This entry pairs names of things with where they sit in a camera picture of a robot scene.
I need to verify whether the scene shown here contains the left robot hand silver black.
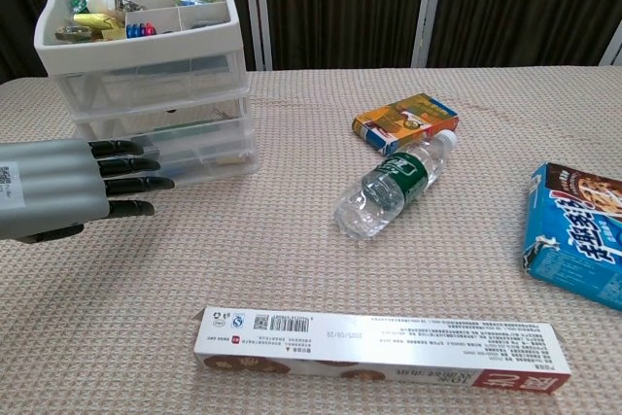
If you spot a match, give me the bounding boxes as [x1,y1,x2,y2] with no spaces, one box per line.
[0,138,175,245]

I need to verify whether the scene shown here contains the clear drawer under tray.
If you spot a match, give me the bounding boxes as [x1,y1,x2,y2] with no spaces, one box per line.
[52,52,250,113]

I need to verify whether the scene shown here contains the clear lowest drawer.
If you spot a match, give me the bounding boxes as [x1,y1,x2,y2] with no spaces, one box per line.
[109,126,262,189]

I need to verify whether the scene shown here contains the orange yellow snack box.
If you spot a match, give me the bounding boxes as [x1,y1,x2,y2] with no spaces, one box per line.
[353,92,462,157]

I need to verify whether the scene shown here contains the long white red box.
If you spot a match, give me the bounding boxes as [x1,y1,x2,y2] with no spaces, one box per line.
[192,306,573,396]

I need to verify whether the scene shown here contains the blue cookie box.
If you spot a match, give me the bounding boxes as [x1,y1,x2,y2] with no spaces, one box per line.
[522,161,622,312]

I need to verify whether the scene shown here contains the colourful snack packet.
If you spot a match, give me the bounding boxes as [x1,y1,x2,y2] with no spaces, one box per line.
[53,26,93,42]

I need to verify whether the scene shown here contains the yellow wrapper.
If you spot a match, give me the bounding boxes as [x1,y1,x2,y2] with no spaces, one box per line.
[72,13,122,31]

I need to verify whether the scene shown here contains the coloured clips row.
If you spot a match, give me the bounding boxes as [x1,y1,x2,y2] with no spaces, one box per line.
[125,21,157,40]

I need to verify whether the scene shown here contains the beige woven tablecloth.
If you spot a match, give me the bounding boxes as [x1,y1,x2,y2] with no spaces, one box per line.
[0,63,622,415]

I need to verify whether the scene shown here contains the clear water bottle green label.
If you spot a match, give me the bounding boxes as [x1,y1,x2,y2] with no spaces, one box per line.
[332,128,459,241]

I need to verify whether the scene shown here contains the white plastic drawer organizer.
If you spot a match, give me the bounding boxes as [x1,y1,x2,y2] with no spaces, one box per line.
[33,0,262,189]

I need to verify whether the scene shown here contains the grey metal screen frame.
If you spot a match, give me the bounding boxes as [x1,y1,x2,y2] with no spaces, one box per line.
[241,0,273,71]
[598,28,622,66]
[411,0,448,68]

